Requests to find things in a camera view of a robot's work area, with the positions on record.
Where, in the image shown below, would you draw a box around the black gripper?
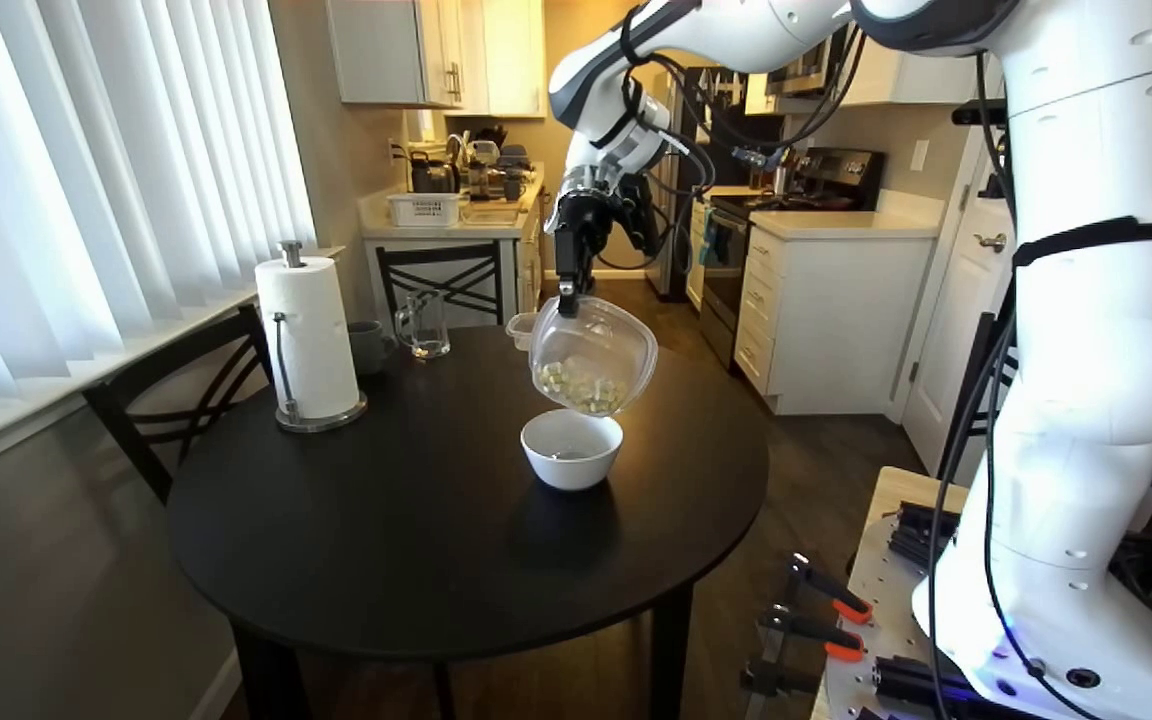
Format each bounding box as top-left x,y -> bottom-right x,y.
548,175 -> 661,315

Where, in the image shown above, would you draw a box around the clear plastic lunchbox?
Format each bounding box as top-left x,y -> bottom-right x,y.
529,295 -> 661,415

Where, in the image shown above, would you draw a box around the yellow popcorn pieces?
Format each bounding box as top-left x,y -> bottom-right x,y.
536,360 -> 625,415

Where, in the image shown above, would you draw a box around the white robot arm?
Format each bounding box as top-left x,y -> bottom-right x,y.
548,0 -> 1152,720

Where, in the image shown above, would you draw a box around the white ceramic bowl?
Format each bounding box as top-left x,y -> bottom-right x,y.
519,409 -> 625,494

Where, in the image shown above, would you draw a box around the glass measuring cup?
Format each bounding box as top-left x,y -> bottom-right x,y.
398,293 -> 451,360

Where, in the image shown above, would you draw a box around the dark grey mug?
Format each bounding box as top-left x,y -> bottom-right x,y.
348,326 -> 398,375

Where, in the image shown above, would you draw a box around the white kitchen cabinet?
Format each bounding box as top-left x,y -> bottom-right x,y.
731,193 -> 946,415

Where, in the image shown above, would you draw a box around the white paper towel roll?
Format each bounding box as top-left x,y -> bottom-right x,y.
258,242 -> 369,434

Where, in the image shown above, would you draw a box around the round black table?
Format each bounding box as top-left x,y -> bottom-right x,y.
169,330 -> 768,720

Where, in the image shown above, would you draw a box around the black orange clamp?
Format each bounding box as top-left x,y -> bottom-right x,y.
768,606 -> 866,663
788,553 -> 874,625

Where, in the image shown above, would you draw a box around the white vertical window blinds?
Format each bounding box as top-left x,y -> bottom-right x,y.
0,0 -> 311,400

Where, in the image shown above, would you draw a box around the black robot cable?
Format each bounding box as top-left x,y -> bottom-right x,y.
925,286 -> 1049,686

